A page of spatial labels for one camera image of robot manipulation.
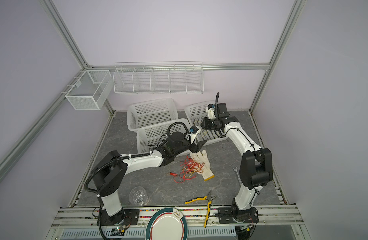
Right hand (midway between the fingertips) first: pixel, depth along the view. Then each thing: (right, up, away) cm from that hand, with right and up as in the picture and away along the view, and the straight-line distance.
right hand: (201, 125), depth 89 cm
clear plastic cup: (-36, -39, -8) cm, 53 cm away
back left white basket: (-46, +9, +27) cm, 54 cm away
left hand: (0, -7, -8) cm, 11 cm away
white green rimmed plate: (-17, -48, -17) cm, 54 cm away
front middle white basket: (-34, -9, +13) cm, 37 cm away
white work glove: (-1, -20, +5) cm, 21 cm away
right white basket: (-2, +9, +27) cm, 28 cm away
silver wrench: (+21, -27, +2) cm, 34 cm away
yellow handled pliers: (+3, -39, -10) cm, 40 cm away
